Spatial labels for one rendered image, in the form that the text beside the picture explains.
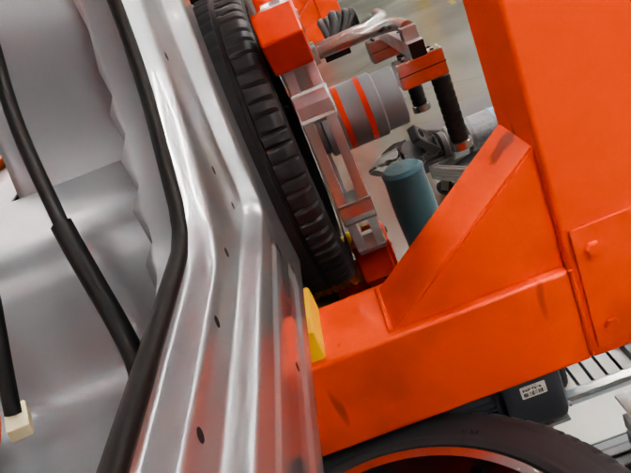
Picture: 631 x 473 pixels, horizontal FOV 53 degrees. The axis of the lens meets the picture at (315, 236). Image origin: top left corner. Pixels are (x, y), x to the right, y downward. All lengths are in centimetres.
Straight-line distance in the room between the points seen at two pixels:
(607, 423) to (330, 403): 77
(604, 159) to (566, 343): 28
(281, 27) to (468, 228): 45
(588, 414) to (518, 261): 72
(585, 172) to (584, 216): 6
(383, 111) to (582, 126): 55
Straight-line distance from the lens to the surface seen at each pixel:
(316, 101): 109
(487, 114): 167
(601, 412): 158
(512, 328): 94
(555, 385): 129
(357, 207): 115
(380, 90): 132
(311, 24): 499
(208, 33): 117
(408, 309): 91
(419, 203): 129
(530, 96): 82
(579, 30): 83
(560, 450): 93
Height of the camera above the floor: 119
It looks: 23 degrees down
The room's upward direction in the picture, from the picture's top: 24 degrees counter-clockwise
